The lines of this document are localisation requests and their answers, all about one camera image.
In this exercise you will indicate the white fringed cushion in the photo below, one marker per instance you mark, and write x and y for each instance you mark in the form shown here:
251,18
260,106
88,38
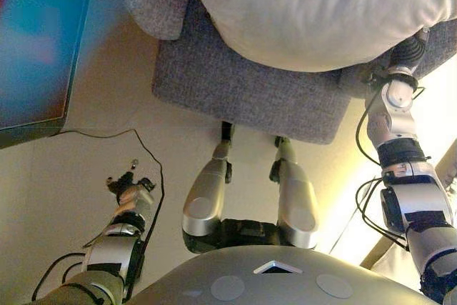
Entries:
303,15

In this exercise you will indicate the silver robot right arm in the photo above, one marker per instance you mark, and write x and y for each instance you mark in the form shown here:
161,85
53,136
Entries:
414,205

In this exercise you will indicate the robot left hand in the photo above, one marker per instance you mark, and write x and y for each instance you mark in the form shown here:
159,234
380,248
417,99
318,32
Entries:
123,181

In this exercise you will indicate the grey robot torso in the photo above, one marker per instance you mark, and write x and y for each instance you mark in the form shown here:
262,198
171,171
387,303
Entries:
278,287

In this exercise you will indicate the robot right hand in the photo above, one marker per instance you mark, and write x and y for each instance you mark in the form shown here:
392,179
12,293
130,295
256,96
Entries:
407,55

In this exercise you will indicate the silver robot left leg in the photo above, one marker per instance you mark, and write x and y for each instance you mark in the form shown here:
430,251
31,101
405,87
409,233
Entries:
205,198

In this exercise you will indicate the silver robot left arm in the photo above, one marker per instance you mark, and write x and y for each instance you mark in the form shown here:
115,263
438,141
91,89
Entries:
107,255

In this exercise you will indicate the grey fabric round armchair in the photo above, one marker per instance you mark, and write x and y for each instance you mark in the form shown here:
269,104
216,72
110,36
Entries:
250,94

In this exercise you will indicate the cream fringed bedspread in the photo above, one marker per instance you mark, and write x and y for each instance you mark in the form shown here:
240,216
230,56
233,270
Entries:
392,269

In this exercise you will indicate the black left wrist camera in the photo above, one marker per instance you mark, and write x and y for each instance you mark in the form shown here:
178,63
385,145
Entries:
148,184

